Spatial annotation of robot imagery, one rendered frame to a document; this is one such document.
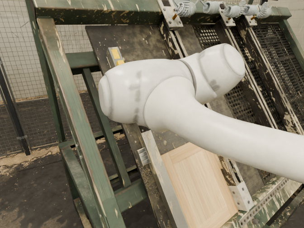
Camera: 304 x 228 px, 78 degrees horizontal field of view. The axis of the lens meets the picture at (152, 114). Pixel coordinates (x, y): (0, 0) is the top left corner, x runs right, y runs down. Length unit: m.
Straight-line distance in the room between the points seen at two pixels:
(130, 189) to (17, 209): 1.87
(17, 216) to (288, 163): 2.44
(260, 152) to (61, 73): 0.72
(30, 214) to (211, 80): 2.30
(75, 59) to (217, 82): 0.71
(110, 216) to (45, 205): 1.78
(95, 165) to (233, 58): 0.57
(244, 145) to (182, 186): 0.68
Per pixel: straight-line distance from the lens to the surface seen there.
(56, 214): 2.36
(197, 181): 0.97
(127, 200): 0.86
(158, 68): 0.31
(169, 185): 0.86
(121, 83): 0.29
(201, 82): 0.38
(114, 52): 0.94
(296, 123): 1.68
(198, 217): 0.98
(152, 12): 1.12
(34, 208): 2.51
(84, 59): 0.96
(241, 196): 1.09
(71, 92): 0.79
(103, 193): 0.74
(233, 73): 0.38
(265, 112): 1.41
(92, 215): 1.22
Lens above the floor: 1.75
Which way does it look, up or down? 26 degrees down
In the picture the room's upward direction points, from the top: straight up
